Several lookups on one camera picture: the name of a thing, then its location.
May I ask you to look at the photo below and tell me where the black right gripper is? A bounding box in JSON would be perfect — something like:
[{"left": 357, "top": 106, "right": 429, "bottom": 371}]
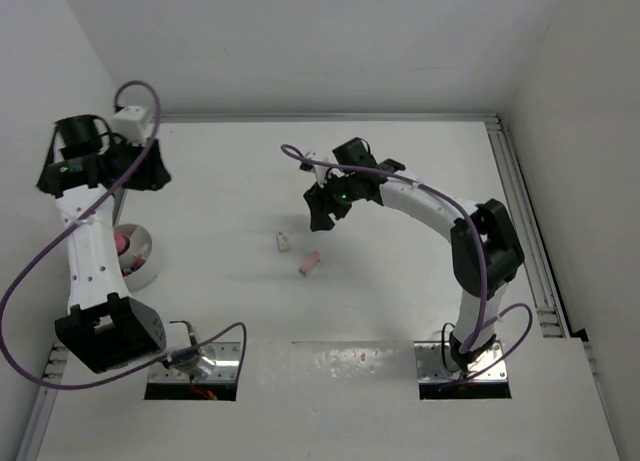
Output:
[{"left": 305, "top": 168, "right": 360, "bottom": 230}]

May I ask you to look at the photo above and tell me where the white eraser with label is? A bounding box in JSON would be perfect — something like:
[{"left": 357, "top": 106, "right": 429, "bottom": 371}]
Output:
[{"left": 276, "top": 231, "right": 291, "bottom": 252}]

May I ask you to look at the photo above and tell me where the red pen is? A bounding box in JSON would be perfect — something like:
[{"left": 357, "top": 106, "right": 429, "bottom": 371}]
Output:
[{"left": 127, "top": 255, "right": 146, "bottom": 273}]

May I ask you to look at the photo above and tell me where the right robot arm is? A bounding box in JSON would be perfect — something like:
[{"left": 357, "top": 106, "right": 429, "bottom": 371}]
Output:
[{"left": 299, "top": 137, "right": 524, "bottom": 371}]

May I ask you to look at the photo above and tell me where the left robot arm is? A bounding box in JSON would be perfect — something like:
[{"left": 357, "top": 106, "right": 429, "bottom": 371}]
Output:
[{"left": 36, "top": 106, "right": 171, "bottom": 374}]

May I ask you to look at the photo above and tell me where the pink eraser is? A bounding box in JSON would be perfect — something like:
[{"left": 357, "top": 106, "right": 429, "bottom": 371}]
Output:
[{"left": 298, "top": 251, "right": 320, "bottom": 277}]

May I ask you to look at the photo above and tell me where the white round container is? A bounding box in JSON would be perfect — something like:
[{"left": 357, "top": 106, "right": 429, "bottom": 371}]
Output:
[{"left": 114, "top": 223, "right": 163, "bottom": 293}]

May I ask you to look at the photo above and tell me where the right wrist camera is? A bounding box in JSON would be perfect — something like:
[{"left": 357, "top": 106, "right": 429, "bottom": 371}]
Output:
[{"left": 299, "top": 151, "right": 330, "bottom": 188}]

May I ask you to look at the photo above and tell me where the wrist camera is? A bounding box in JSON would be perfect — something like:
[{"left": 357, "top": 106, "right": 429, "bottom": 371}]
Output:
[
  {"left": 299, "top": 151, "right": 330, "bottom": 188},
  {"left": 111, "top": 106, "right": 151, "bottom": 146}
]

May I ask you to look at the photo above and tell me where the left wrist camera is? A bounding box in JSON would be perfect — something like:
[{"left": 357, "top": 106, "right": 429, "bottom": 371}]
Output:
[{"left": 111, "top": 106, "right": 151, "bottom": 146}]

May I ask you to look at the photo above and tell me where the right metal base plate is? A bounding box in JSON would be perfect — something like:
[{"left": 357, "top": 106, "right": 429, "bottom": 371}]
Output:
[{"left": 413, "top": 341, "right": 513, "bottom": 401}]

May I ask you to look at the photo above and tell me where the metal base plate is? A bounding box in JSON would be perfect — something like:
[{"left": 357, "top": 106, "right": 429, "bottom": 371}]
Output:
[
  {"left": 144, "top": 342, "right": 241, "bottom": 402},
  {"left": 413, "top": 341, "right": 513, "bottom": 401}
]

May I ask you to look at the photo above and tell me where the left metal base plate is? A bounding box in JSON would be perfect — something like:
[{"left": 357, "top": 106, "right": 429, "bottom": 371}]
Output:
[{"left": 144, "top": 342, "right": 241, "bottom": 402}]

